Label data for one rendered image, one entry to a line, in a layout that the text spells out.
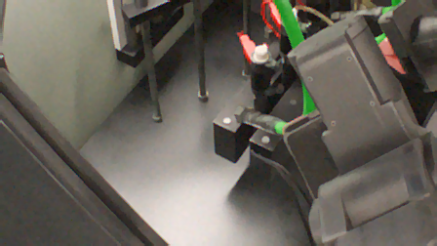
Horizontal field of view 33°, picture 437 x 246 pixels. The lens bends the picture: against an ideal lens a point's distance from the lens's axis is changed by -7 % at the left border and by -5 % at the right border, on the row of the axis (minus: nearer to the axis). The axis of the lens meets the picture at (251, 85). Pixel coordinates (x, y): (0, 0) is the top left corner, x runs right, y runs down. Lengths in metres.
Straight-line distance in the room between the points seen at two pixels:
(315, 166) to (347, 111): 0.13
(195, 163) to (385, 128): 0.81
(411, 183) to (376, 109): 0.07
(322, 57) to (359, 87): 0.03
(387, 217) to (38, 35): 0.75
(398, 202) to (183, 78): 0.97
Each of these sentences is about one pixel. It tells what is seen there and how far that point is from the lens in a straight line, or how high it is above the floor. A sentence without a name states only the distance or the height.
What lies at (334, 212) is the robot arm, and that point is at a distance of 0.43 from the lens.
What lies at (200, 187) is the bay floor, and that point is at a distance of 1.22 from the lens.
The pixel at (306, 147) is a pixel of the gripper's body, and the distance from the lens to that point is 0.59.
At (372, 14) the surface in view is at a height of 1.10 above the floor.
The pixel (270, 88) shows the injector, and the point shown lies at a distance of 1.06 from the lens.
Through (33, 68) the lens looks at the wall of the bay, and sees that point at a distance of 1.09.
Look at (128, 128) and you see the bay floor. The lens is 1.31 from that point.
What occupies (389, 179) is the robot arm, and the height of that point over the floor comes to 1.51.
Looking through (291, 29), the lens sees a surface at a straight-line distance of 0.74.
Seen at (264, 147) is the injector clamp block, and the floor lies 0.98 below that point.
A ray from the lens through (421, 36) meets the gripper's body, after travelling 0.81.
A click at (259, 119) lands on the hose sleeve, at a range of 0.91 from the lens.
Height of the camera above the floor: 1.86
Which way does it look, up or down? 49 degrees down
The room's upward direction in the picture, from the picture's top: straight up
